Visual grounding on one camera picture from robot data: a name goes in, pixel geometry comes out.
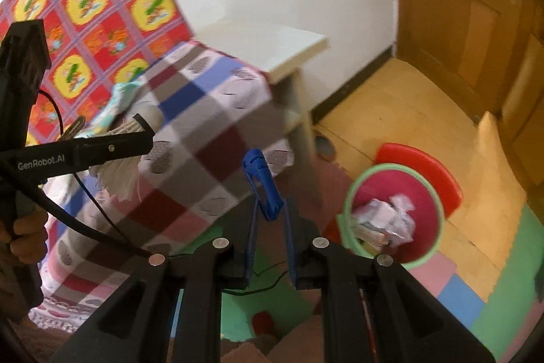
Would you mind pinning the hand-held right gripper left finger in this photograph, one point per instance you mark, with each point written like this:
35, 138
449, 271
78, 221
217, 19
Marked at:
251, 256

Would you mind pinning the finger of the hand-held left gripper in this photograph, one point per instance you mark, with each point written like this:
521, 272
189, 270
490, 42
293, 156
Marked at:
143, 124
119, 148

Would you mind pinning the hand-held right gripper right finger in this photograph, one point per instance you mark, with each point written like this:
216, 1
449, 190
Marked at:
290, 256

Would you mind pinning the white cloth wad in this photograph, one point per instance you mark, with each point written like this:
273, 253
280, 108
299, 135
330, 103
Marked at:
121, 180

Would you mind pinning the blue plastic clothespin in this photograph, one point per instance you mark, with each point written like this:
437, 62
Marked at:
259, 176

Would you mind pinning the pink bin with green rim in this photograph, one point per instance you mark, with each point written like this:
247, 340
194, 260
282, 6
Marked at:
416, 197

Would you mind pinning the person's left hand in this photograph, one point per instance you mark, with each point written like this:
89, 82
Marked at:
29, 235

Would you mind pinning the teal wipes packet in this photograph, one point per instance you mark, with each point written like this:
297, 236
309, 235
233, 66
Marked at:
117, 103

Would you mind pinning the metal spring clip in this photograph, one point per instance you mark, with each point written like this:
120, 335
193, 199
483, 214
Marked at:
72, 129

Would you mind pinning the red sock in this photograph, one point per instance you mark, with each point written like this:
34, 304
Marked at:
263, 324

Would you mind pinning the red floral printed cloth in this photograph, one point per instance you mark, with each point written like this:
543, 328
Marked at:
106, 5

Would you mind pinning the red plastic stool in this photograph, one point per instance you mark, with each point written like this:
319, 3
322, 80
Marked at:
425, 163

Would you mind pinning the colourful foam floor mat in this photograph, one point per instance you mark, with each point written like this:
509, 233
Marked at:
463, 290

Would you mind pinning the wooden wardrobe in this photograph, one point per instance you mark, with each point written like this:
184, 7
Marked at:
467, 27

